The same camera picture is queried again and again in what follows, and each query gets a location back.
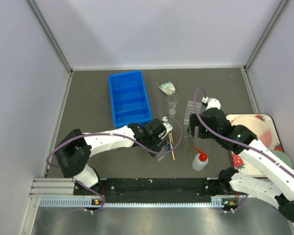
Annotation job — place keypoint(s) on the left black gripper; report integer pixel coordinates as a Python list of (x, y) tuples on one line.
[(154, 148)]

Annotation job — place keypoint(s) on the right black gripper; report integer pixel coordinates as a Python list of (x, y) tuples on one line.
[(192, 123)]

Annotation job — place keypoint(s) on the blue compartment plastic bin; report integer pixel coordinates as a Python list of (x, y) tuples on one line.
[(129, 98)]

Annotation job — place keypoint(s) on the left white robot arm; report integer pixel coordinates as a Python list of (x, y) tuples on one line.
[(74, 151)]

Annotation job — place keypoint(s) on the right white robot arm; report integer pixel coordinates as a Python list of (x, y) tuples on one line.
[(278, 191)]

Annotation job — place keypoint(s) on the wooden test tube clamp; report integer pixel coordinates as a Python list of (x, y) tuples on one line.
[(171, 145)]

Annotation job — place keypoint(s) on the clear acrylic tube rack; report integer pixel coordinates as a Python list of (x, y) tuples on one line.
[(189, 110)]

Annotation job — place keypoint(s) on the wash bottle red nozzle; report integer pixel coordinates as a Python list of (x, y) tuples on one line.
[(200, 161)]

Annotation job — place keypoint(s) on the clear glass beaker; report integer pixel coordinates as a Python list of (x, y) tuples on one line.
[(172, 100)]

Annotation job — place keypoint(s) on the pink round plate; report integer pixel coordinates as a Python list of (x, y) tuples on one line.
[(257, 126)]

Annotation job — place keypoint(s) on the crumpled plastic bag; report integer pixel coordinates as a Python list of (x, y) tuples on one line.
[(167, 88)]

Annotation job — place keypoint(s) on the strawberry pattern tray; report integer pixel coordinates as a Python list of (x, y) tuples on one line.
[(243, 165)]

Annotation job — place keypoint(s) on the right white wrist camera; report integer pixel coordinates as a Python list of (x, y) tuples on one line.
[(210, 103)]

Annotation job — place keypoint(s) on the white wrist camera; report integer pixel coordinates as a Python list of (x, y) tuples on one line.
[(166, 123), (210, 103)]

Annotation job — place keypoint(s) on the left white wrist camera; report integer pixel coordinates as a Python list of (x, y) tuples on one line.
[(166, 123)]

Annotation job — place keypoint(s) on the grey slotted cable duct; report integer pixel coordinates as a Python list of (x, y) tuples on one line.
[(95, 203)]

